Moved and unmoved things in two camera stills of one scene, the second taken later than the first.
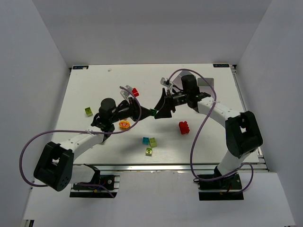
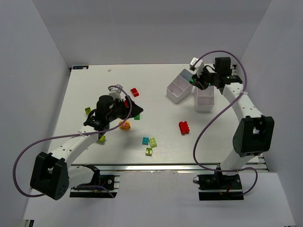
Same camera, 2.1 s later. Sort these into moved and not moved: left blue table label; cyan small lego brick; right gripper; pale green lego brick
Moved: right gripper
Not moved: pale green lego brick; left blue table label; cyan small lego brick
